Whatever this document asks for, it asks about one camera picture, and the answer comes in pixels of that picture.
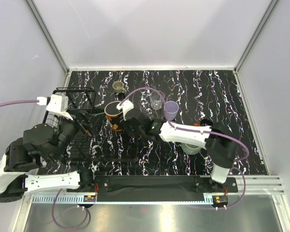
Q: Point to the grey cable duct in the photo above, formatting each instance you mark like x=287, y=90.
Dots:
x=91, y=199

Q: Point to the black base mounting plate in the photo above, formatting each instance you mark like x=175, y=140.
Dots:
x=169, y=188

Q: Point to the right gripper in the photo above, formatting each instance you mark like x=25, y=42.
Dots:
x=125, y=126

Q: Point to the orange black mug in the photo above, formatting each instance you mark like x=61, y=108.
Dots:
x=204, y=122

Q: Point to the black mug red inside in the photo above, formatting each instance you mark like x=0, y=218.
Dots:
x=114, y=116

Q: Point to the lilac plastic cup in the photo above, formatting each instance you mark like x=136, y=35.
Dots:
x=170, y=110

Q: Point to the green glazed ceramic mug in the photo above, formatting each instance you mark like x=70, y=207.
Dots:
x=190, y=149

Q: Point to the small beige mug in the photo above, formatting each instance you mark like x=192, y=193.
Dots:
x=119, y=87

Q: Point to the tall clear glass tumbler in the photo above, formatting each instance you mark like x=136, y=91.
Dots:
x=156, y=101

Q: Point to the black wire dish rack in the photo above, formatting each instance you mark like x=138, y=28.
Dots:
x=81, y=107

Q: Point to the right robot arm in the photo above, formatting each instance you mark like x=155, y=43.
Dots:
x=221, y=148

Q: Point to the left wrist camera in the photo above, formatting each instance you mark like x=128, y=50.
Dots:
x=58, y=103

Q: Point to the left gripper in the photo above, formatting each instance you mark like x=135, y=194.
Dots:
x=72, y=122

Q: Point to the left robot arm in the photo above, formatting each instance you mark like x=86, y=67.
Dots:
x=41, y=143

